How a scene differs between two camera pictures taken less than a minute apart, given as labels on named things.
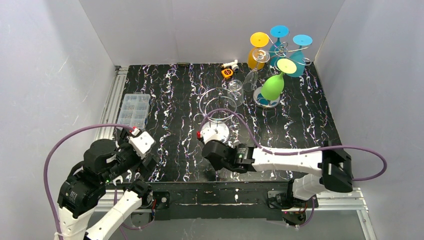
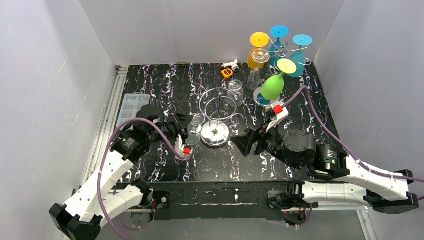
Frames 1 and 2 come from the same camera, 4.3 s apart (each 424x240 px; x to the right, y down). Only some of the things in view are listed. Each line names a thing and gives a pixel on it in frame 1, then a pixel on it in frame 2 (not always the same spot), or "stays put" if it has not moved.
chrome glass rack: x=217 y=105 stays put
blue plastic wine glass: x=297 y=56 stays put
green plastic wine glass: x=273 y=87 stays put
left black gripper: x=139 y=162 to x=177 y=125
